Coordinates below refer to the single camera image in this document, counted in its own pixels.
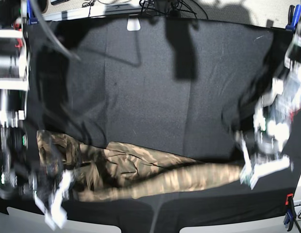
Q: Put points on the black table cloth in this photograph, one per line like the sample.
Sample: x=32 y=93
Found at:
x=172 y=86

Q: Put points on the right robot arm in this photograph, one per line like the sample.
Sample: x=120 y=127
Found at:
x=15 y=55

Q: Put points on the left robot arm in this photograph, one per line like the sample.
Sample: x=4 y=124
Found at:
x=275 y=101

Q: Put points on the blue clamp top right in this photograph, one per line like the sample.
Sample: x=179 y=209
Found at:
x=294 y=14

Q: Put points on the clamp bottom right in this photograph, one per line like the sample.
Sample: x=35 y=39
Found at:
x=290 y=214

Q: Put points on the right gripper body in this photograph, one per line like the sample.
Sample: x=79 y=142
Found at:
x=21 y=180

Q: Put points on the white tag on cloth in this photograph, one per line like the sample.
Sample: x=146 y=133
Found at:
x=133 y=24

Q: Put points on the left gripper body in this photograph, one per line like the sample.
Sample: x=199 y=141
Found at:
x=270 y=144

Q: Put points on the camouflage t-shirt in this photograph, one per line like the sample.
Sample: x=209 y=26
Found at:
x=127 y=171

